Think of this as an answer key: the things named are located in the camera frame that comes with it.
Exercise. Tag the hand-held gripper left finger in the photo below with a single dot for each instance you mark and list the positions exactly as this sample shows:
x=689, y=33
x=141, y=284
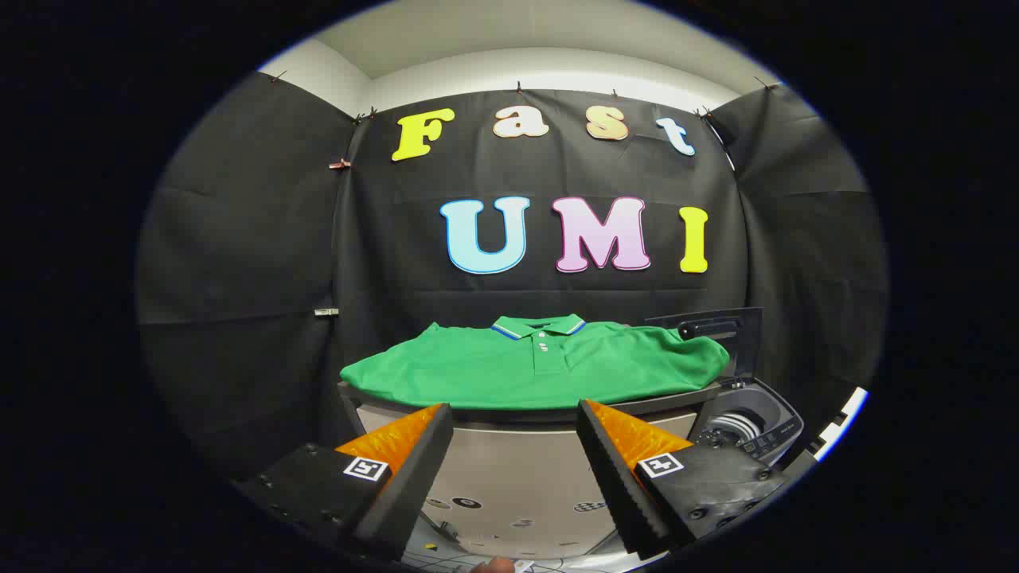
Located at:
x=414, y=469

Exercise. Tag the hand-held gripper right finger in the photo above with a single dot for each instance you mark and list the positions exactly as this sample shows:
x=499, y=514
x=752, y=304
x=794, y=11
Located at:
x=617, y=469

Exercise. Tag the green polo shirt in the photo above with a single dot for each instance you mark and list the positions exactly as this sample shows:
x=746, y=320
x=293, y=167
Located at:
x=478, y=370

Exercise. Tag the grey washing machine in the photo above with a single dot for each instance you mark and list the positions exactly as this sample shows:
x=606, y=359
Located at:
x=756, y=418

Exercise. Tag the black backdrop cloth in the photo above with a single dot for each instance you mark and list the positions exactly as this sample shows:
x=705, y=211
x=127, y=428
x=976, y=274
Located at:
x=239, y=278

